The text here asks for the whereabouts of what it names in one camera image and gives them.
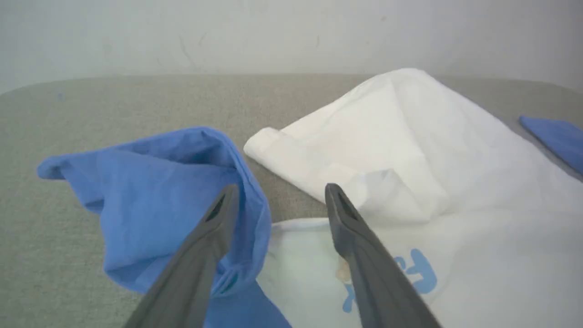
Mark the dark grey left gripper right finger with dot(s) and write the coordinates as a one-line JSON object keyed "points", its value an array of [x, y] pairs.
{"points": [[378, 282]]}

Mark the grey fabric sofa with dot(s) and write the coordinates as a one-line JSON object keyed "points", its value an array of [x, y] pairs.
{"points": [[45, 228]]}

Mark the white and blue shirt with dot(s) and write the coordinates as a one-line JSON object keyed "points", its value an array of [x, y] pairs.
{"points": [[432, 159]]}

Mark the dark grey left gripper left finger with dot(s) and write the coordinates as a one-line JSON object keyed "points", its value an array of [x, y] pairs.
{"points": [[186, 273]]}

